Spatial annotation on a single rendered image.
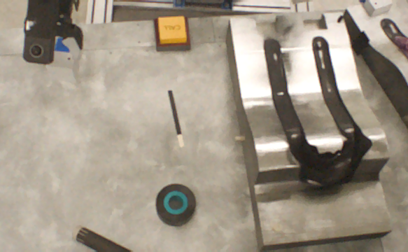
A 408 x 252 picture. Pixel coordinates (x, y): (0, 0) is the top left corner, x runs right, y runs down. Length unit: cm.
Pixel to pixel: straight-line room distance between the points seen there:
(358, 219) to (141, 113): 51
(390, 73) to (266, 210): 43
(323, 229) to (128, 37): 62
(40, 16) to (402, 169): 80
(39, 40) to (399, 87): 76
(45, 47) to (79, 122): 30
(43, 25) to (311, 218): 61
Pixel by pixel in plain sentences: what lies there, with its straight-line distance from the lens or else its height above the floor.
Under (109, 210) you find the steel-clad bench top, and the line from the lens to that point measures 111.
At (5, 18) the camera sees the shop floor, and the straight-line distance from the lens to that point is 237.
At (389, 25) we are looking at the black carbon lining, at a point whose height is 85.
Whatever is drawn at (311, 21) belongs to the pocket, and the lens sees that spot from 127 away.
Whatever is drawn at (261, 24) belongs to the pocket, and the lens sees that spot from 124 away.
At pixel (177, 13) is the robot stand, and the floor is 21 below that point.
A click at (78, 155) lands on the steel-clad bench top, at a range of 116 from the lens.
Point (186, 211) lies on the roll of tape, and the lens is 107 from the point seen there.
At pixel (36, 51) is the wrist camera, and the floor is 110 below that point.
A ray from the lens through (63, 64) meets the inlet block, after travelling 108.
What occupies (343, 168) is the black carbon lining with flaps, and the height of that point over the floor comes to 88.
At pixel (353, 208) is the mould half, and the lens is 111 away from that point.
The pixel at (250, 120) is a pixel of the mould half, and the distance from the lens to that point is 107.
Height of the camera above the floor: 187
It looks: 66 degrees down
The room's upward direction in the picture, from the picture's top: 12 degrees clockwise
